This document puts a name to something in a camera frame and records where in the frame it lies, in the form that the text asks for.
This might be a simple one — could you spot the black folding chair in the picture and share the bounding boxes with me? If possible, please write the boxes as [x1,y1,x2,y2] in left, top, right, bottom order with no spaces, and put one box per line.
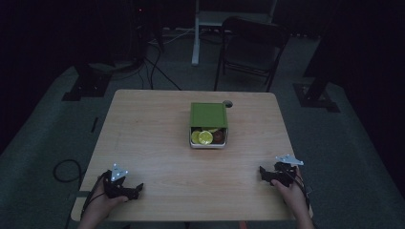
[213,15,292,94]

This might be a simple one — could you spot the white floor cable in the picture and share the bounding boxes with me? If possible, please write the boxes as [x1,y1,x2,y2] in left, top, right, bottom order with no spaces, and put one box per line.
[148,28,196,45]

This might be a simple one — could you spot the black stand with square base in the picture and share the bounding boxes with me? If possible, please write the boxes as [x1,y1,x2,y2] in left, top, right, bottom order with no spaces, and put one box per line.
[61,61,113,102]
[292,0,341,114]

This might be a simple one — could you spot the black floor cables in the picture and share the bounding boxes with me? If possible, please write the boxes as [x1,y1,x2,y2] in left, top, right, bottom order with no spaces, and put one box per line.
[139,39,183,92]

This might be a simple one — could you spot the dark equipment tower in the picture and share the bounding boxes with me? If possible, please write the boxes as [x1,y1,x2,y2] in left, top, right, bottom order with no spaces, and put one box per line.
[126,0,165,66]

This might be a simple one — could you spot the right hand-held gripper cable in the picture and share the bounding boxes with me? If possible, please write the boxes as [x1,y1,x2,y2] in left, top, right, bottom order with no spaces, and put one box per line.
[286,170,312,212]

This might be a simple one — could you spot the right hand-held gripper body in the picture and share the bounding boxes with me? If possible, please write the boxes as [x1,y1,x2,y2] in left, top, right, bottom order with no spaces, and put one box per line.
[270,154,305,188]

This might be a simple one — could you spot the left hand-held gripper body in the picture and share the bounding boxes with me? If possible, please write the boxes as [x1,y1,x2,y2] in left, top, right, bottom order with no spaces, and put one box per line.
[102,163,132,200]

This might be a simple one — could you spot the person's right hand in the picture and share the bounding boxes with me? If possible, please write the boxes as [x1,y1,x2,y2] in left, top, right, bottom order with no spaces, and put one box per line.
[270,167,309,219]

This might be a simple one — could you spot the person's left hand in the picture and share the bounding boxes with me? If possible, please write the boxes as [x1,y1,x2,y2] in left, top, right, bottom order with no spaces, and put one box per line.
[83,182,129,222]

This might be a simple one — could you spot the left hand-held gripper cable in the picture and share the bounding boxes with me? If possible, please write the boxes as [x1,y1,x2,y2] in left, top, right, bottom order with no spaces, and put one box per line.
[80,173,111,221]

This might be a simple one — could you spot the looped black floor cable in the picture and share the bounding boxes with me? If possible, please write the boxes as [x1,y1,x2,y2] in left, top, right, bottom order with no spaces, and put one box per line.
[52,158,84,184]

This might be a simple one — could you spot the hand-held gripper cable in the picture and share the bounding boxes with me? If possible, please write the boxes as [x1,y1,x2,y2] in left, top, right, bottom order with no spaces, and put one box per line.
[80,173,111,221]
[286,170,312,212]

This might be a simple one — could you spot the white desk frame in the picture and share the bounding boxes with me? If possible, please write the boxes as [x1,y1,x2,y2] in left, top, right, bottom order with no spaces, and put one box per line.
[191,0,279,67]

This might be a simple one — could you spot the pile of coffee capsules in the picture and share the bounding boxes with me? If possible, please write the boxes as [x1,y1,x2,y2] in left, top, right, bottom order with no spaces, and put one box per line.
[190,126,227,146]

